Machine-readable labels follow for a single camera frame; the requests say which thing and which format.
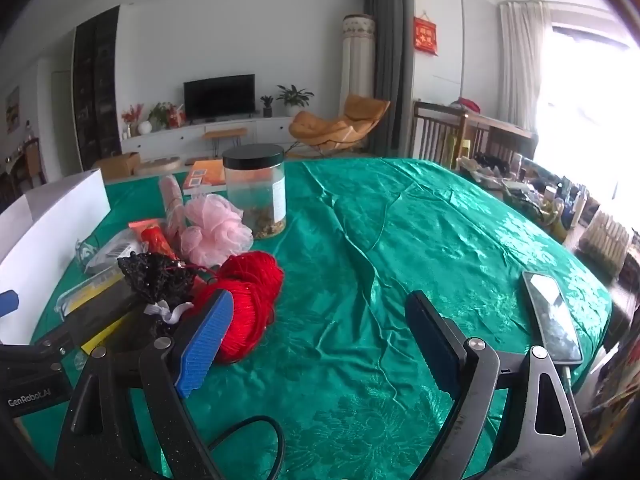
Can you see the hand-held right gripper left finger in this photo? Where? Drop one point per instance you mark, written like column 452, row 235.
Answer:
column 205, row 340

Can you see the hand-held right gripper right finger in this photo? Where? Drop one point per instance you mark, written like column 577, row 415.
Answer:
column 432, row 345

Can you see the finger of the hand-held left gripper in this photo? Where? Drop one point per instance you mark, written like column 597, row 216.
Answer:
column 90, row 321
column 8, row 304

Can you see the yellow and black packet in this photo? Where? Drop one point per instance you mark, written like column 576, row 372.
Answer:
column 75, row 295

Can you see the red yarn ball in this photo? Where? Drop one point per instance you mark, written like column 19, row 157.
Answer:
column 250, row 300

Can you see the clear packet with white label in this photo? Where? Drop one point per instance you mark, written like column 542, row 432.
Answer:
column 112, row 252

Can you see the white cardboard box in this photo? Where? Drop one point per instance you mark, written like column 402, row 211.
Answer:
column 50, row 240

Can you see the black lace cloth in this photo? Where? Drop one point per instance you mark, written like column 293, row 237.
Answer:
column 155, row 275

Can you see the red foil packet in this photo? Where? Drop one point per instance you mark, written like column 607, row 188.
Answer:
column 155, row 240

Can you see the pink mesh bath sponge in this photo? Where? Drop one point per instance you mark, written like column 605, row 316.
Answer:
column 215, row 230

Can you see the pink striped packet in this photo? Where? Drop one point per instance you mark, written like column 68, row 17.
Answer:
column 171, row 205

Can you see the smartphone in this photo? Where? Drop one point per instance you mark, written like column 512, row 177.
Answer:
column 550, row 315

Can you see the tan back dining chair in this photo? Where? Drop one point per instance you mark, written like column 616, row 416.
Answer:
column 32, row 160

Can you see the clear jar with black lid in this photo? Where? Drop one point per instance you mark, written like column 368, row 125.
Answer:
column 255, row 195

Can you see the brown cardboard box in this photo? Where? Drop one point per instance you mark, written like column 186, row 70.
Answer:
column 117, row 165

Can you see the orange book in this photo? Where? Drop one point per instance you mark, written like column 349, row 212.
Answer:
column 205, row 175

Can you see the beige oval pet bed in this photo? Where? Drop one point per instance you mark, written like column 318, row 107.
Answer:
column 157, row 165

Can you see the pile of household clutter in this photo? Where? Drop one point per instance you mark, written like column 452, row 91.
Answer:
column 550, row 200

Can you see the white interior door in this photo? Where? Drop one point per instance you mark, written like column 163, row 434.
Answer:
column 65, row 120

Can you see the white round vase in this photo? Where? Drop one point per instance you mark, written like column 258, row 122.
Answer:
column 145, row 127

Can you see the white television cabinet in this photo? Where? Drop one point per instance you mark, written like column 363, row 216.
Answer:
column 175, row 137

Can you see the orange bench stool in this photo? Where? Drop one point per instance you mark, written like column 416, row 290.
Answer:
column 225, row 132

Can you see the red flowers in vase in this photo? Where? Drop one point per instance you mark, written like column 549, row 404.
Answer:
column 131, row 115

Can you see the red gift box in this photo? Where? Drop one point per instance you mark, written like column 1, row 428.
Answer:
column 176, row 119

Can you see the green plant with red ribbon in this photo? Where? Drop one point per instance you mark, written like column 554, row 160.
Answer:
column 160, row 112

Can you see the dark glass display cabinet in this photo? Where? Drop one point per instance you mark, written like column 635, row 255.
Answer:
column 97, row 85

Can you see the small dark potted plant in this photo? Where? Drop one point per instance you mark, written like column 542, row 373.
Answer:
column 267, row 107

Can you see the red cloth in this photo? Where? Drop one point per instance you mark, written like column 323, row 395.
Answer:
column 466, row 105

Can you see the orange rocking chair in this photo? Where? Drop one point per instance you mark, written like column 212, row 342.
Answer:
column 325, row 127

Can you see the flat screen television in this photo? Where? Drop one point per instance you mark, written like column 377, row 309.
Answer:
column 220, row 96

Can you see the large green potted plant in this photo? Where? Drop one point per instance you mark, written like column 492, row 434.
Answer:
column 295, row 97

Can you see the grey curtain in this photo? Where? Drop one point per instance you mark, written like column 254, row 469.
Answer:
column 390, row 60

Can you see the white sheer curtain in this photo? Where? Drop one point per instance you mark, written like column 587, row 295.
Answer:
column 522, row 70

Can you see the covered standing air conditioner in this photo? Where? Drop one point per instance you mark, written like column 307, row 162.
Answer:
column 357, row 60

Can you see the framed wall picture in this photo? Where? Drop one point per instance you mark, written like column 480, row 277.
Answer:
column 12, row 110

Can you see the wooden slatted rail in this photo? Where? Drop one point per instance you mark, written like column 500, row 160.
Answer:
column 435, row 130

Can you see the red wall hanging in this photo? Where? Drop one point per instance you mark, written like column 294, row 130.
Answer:
column 426, row 35

